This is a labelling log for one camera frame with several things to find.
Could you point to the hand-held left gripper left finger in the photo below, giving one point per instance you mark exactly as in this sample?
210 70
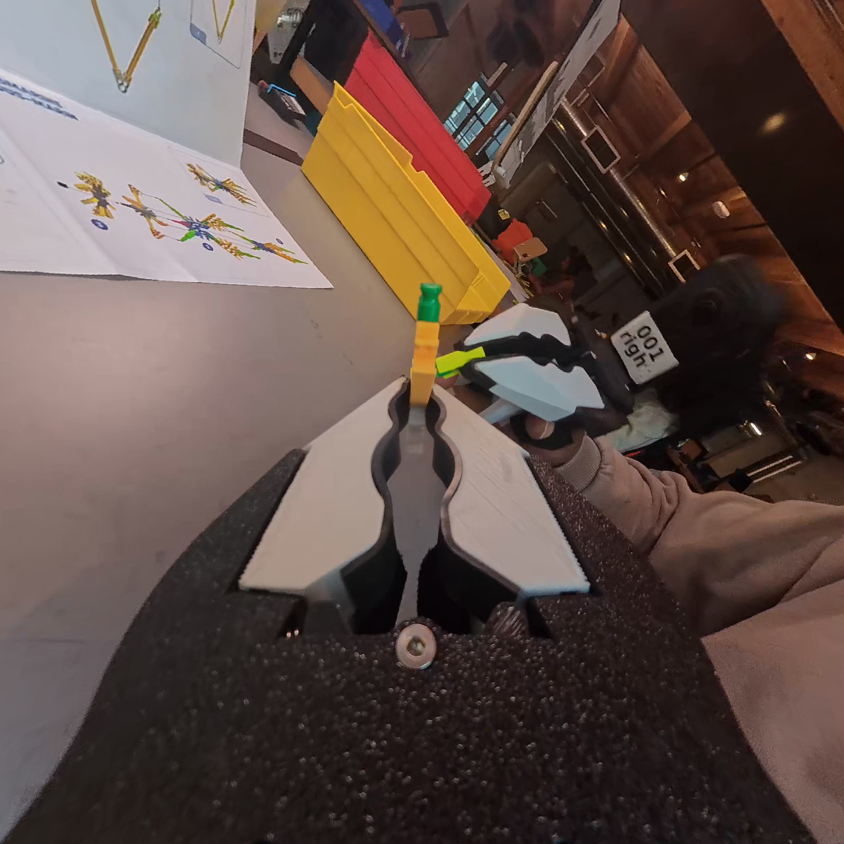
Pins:
310 527

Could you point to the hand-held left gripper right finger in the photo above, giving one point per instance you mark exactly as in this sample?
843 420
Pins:
514 527

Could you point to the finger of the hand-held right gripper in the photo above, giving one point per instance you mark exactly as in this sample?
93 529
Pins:
527 323
540 389

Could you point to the lime green toy connector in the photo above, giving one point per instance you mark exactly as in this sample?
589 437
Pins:
455 361

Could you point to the toy construction model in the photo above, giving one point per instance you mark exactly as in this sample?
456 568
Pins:
425 349

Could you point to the yellow plastic bin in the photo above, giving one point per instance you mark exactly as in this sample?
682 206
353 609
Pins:
395 211

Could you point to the person's right forearm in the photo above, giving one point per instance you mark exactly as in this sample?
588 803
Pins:
725 547

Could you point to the grey desk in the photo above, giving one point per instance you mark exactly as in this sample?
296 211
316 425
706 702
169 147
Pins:
165 395

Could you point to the person's right hand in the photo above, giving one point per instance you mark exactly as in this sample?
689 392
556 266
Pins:
542 430

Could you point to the orange chair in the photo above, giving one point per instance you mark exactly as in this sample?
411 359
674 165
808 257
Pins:
513 237

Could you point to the dark paned window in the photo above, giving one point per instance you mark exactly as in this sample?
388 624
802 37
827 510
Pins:
475 115

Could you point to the round ceiling light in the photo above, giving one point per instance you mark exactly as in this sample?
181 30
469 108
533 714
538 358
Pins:
775 122

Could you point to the stack of red bins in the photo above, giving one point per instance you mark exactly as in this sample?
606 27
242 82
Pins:
422 132

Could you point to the white hanging banner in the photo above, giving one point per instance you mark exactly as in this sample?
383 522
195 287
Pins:
560 86

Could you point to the person's beige hoodie torso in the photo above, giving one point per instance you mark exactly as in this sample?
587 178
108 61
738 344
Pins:
791 692

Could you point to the black device with blue light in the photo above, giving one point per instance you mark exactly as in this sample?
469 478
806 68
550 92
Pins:
283 102

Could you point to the blue storage bins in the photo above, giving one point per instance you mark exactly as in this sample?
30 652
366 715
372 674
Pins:
379 16

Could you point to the toy instruction sheet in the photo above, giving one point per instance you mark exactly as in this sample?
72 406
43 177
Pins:
39 165

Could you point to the silver ventilation duct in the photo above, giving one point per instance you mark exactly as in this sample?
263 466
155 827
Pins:
626 191

